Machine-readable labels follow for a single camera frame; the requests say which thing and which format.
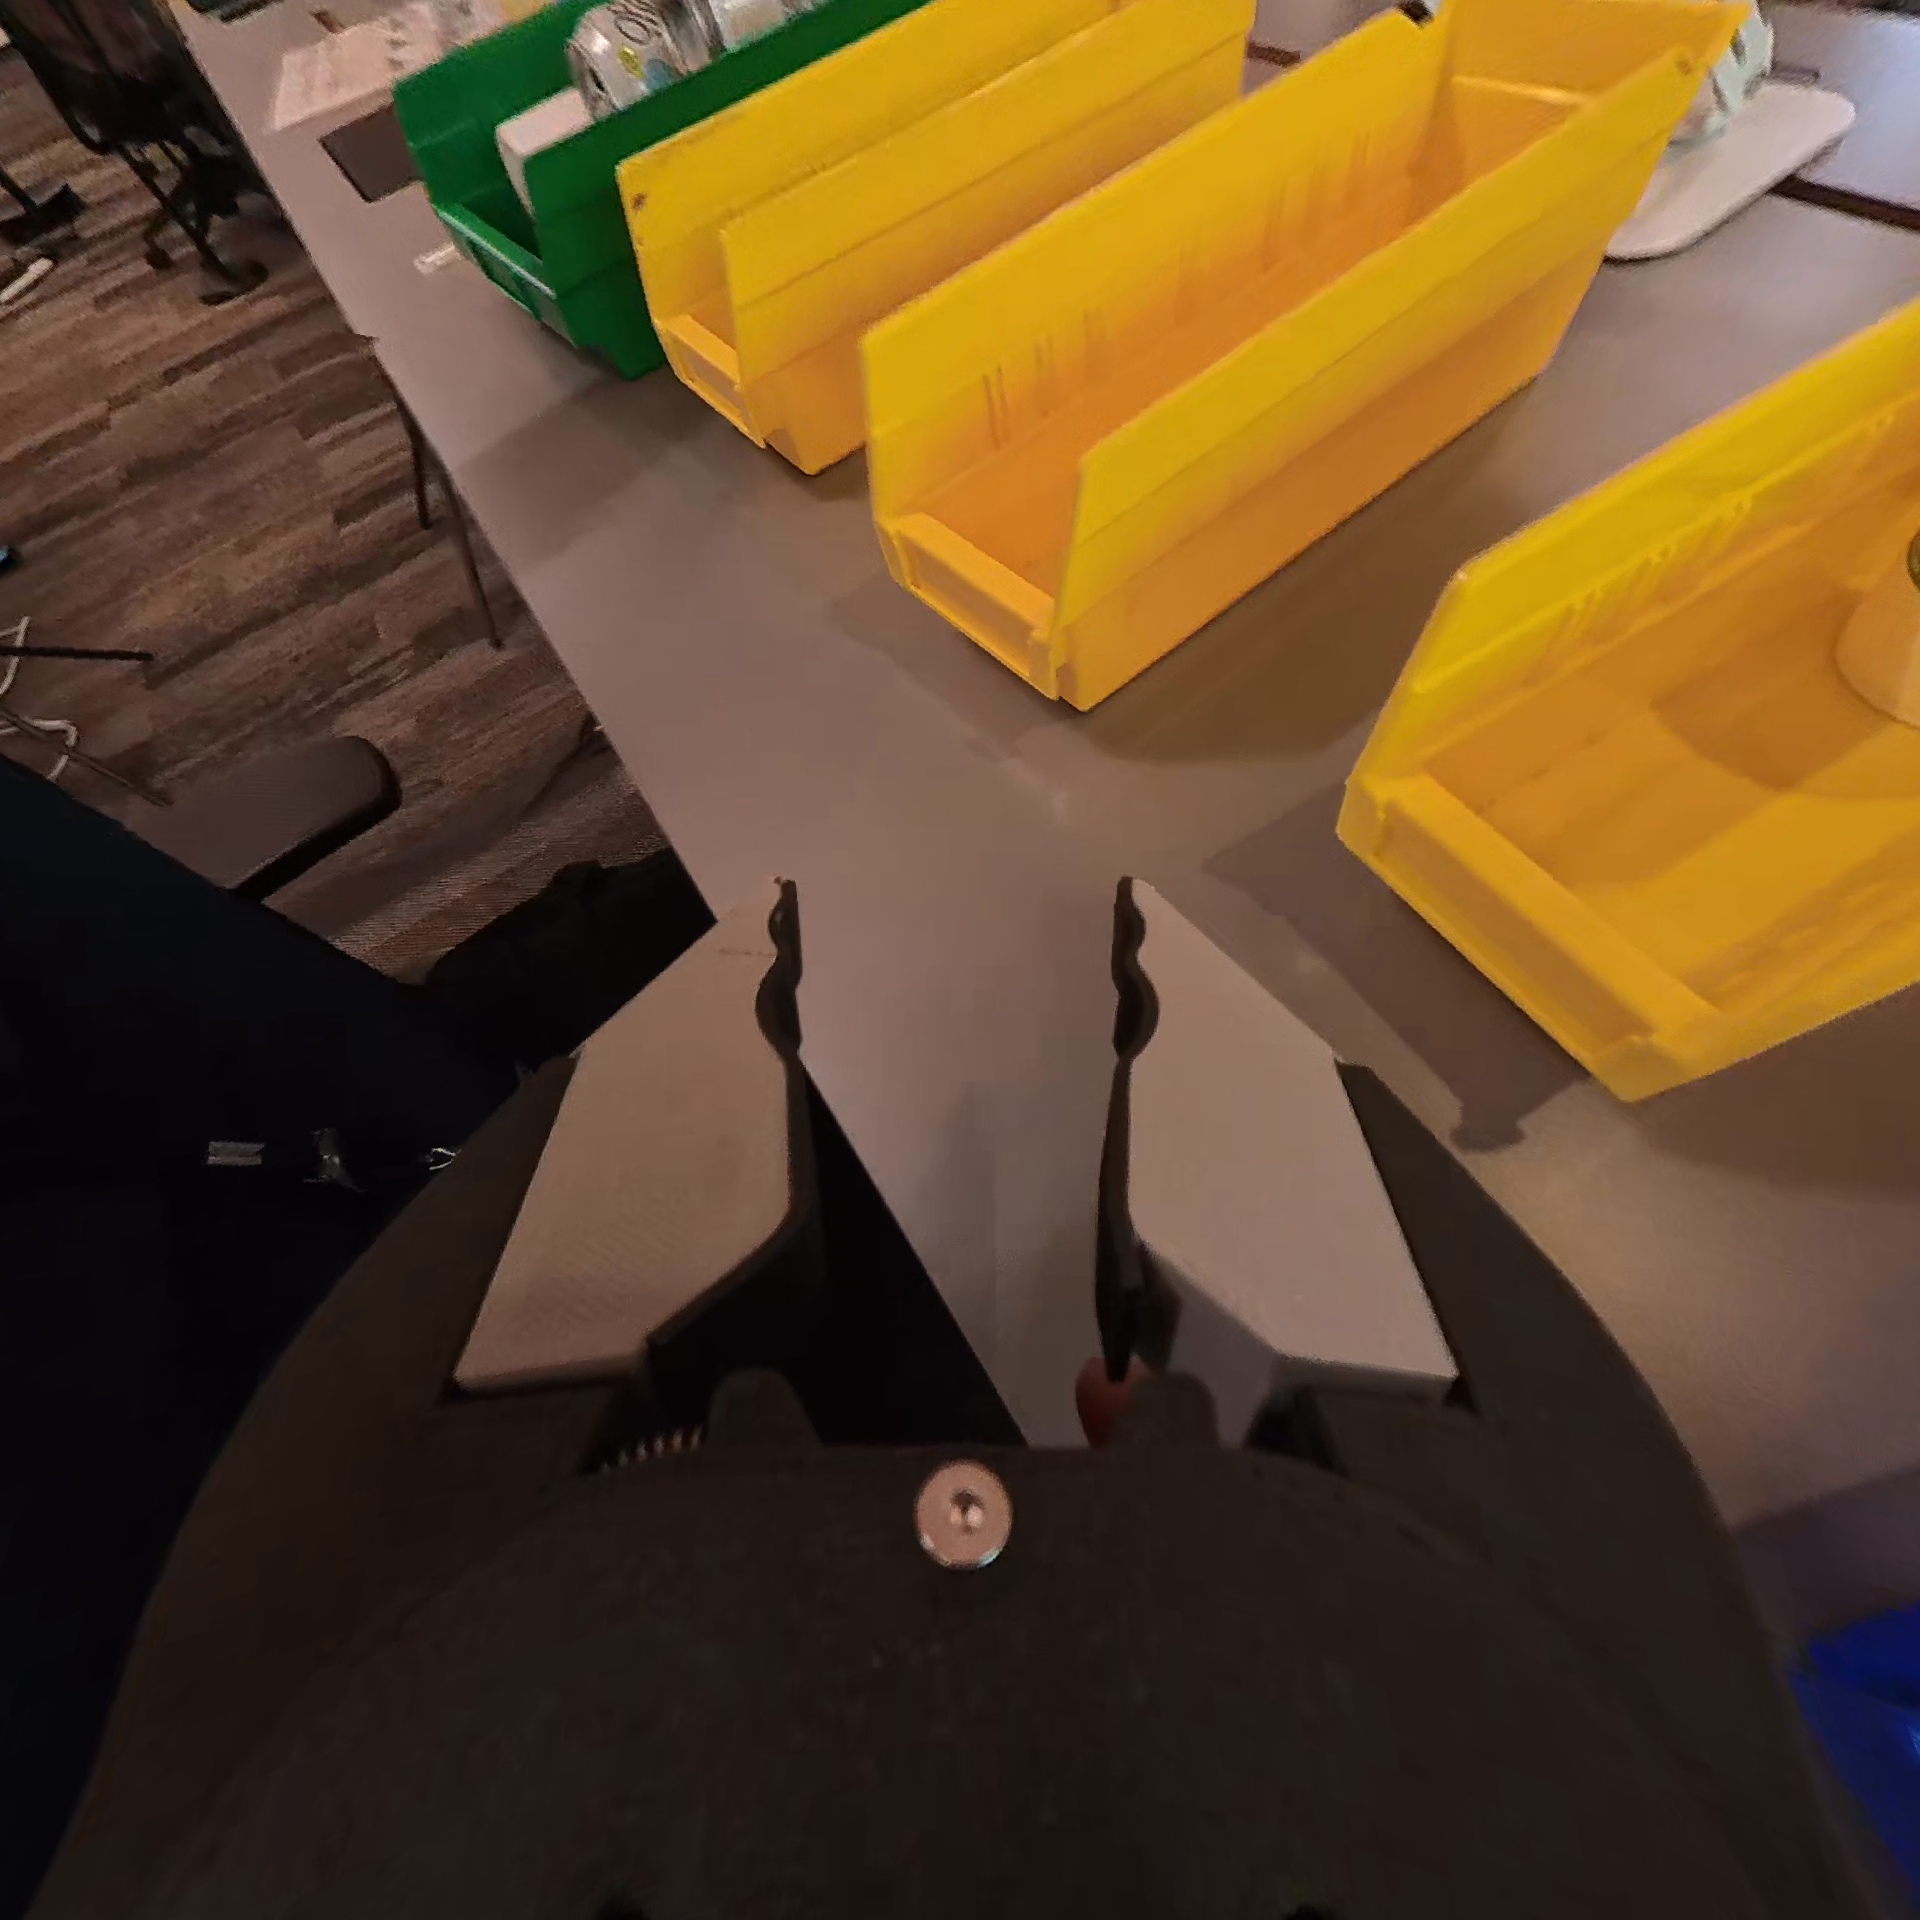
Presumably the crushed silver can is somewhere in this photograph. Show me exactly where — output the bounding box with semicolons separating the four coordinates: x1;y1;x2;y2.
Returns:
566;0;842;114

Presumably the black rectangular mat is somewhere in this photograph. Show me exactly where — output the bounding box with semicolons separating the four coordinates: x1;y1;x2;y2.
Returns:
318;119;430;203

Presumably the black office chair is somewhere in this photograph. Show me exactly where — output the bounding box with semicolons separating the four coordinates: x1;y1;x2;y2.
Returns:
0;0;293;302

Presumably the black table leg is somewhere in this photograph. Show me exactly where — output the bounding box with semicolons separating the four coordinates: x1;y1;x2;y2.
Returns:
392;381;503;650

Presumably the white foam tray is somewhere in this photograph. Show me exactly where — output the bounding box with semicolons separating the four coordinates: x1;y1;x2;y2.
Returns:
1603;81;1858;259

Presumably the small red object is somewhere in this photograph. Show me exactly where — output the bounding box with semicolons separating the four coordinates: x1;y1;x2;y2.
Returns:
1071;1353;1149;1449

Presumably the blue floor mat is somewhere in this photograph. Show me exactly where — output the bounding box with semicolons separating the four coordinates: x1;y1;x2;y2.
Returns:
1791;1611;1920;1920

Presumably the yellow plastic bin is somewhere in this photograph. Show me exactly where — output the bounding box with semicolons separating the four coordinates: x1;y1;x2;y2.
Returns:
858;0;1749;714
618;0;1260;475
1338;299;1920;1102

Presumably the white paper sheet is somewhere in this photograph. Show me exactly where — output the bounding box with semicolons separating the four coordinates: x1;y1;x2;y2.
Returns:
270;13;414;130

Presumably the green plastic bin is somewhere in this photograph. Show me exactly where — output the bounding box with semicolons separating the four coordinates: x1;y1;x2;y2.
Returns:
392;0;931;379

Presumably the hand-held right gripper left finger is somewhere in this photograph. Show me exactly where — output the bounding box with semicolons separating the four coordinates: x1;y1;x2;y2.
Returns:
450;875;823;1398

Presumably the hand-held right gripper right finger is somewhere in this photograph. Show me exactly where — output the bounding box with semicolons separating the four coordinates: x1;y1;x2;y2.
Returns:
1093;874;1459;1389

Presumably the floor cable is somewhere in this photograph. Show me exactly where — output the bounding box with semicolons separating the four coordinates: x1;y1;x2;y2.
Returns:
0;614;152;751

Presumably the white carton box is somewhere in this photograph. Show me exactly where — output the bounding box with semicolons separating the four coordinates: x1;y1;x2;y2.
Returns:
493;89;594;203

